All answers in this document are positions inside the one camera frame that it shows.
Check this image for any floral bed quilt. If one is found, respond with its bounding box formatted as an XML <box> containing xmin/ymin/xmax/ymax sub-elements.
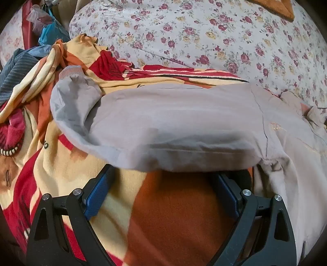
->
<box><xmin>69</xmin><ymin>1</ymin><xmax>326</xmax><ymax>108</ymax></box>

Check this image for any blue grey striped garment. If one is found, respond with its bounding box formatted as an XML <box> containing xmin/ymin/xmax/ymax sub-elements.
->
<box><xmin>0</xmin><ymin>45</ymin><xmax>52</xmax><ymax>105</ymax></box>

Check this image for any dark red bag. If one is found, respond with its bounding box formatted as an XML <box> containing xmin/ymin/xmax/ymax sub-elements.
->
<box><xmin>22</xmin><ymin>0</ymin><xmax>40</xmax><ymax>50</ymax></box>

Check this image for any light grey jacket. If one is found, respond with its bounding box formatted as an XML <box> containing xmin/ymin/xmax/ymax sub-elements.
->
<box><xmin>50</xmin><ymin>66</ymin><xmax>326</xmax><ymax>260</ymax></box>

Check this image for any brown orange cushion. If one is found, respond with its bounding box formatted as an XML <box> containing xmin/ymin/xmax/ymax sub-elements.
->
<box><xmin>251</xmin><ymin>0</ymin><xmax>294</xmax><ymax>22</ymax></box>

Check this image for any teal plastic bag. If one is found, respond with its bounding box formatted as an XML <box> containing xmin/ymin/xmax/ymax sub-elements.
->
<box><xmin>38</xmin><ymin>20</ymin><xmax>70</xmax><ymax>45</ymax></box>

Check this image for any orange red yellow blanket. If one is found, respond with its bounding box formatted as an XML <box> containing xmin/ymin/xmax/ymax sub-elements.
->
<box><xmin>1</xmin><ymin>34</ymin><xmax>241</xmax><ymax>265</ymax></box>

